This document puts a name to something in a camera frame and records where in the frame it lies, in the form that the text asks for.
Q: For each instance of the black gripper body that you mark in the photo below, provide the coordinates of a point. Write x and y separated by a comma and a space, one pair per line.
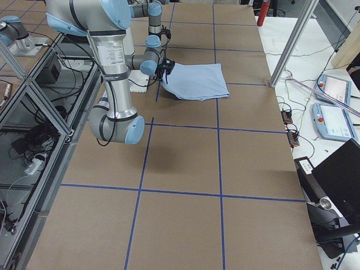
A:
156, 35
165, 73

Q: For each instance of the light blue t-shirt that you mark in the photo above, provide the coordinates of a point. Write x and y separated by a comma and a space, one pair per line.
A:
196, 82

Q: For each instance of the third robot base arm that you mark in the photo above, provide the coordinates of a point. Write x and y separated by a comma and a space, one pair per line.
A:
15, 36

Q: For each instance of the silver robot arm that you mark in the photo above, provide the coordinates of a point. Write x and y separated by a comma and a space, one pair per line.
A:
153, 11
106, 25

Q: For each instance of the red bottle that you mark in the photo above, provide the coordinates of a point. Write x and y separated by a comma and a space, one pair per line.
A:
263, 12

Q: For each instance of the black power box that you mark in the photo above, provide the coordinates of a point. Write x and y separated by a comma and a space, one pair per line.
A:
50, 72

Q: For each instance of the small red electronics board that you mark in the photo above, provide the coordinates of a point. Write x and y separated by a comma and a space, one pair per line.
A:
286, 117

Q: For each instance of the far teach pendant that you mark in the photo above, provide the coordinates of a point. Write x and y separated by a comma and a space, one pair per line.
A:
337, 88

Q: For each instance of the teach pendant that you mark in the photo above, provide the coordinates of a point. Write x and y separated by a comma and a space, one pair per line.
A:
337, 88
333, 123

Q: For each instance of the near teach pendant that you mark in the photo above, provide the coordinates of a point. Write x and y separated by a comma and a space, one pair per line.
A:
333, 123

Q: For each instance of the black laptop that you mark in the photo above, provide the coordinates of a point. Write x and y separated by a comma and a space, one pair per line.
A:
338, 176

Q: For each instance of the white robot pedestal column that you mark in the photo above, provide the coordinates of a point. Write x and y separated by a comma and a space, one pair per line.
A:
137, 80

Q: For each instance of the aluminium frame rails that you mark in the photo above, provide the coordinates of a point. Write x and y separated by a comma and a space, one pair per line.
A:
40, 124

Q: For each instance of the aluminium frame post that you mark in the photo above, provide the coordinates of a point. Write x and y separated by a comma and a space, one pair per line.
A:
294, 37

